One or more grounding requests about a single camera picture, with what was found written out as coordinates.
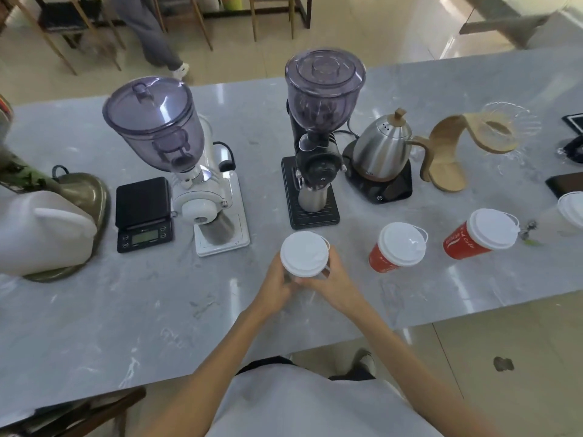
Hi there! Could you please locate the glass dripper with paper filter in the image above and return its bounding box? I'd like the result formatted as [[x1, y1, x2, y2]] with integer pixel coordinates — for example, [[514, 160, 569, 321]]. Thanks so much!
[[477, 102, 543, 174]]

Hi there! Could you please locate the person's white shirt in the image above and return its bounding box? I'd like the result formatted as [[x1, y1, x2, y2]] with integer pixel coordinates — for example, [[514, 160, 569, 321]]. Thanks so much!
[[205, 359, 445, 437]]

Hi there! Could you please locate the black round device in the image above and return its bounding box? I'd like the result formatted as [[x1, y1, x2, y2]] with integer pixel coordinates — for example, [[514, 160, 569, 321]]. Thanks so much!
[[556, 134, 583, 165]]

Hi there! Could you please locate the wooden chair with black seat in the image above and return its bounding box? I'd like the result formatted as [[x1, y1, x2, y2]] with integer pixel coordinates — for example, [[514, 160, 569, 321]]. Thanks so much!
[[0, 0, 126, 77]]

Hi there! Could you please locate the red paper cup white lid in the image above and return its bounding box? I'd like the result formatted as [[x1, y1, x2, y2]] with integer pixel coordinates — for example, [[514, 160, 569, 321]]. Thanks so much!
[[368, 222, 429, 274], [443, 208, 521, 261]]

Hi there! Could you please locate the person's left hand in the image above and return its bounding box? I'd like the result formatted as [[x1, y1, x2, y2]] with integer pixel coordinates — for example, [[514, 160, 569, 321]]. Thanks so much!
[[248, 252, 298, 317]]

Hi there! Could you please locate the black digital scale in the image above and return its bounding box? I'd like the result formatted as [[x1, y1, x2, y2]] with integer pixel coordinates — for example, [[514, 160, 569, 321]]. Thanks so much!
[[115, 176, 175, 254]]

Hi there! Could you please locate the dark brown tray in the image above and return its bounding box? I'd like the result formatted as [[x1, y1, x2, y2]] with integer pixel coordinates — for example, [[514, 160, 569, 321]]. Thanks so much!
[[545, 171, 583, 199]]

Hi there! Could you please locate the white plastic jug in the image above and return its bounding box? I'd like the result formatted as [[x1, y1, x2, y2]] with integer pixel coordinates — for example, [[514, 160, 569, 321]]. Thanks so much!
[[0, 192, 99, 277]]

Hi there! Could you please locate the person's right forearm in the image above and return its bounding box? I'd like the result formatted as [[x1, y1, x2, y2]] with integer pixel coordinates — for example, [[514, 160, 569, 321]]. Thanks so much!
[[338, 301, 507, 437]]

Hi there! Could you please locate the stainless steel gooseneck kettle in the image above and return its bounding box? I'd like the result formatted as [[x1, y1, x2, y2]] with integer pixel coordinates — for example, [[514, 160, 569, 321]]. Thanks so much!
[[353, 108, 431, 182]]

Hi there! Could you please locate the black kettle base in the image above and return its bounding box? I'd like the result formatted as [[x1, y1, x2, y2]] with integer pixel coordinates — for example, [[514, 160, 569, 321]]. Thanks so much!
[[343, 141, 413, 205]]

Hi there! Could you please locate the curved wooden dripper stand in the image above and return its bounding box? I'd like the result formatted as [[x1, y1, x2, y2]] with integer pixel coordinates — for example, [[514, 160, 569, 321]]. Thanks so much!
[[419, 113, 520, 193]]

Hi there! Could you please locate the translucent cup with white lid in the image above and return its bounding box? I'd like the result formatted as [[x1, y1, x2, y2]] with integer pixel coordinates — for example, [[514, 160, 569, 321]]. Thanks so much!
[[530, 191, 583, 244]]

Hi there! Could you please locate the black grinder power cable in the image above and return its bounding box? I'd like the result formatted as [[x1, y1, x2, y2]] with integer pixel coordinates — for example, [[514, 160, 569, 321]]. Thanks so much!
[[212, 141, 237, 173]]

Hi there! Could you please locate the dark wooden chair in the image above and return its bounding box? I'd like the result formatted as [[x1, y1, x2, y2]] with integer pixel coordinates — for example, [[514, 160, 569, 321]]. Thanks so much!
[[0, 387, 147, 437]]

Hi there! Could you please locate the wooden frame table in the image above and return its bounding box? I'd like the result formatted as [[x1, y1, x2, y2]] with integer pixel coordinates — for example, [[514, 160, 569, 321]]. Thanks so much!
[[157, 0, 313, 52]]

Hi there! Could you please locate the person's left forearm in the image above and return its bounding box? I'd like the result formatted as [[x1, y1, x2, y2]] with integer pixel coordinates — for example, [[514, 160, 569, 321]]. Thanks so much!
[[132, 301, 284, 437]]

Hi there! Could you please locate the black coffee grinder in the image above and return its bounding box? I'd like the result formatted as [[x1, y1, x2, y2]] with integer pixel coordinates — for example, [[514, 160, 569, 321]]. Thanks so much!
[[281, 50, 367, 230]]

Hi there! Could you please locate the person's right hand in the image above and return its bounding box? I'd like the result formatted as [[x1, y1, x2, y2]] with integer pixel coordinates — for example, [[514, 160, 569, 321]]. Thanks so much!
[[294, 246, 366, 317]]

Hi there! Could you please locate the small metal green object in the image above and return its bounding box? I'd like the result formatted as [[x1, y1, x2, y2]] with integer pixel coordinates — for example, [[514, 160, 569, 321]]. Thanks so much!
[[519, 220, 540, 246]]

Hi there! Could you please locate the paper cup with white lid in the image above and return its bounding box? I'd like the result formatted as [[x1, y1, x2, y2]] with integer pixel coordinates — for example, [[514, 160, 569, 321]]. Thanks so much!
[[280, 230, 331, 283]]

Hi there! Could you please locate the white coffee grinder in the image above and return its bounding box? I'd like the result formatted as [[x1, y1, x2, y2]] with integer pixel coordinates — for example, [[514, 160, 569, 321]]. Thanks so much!
[[102, 76, 251, 257]]

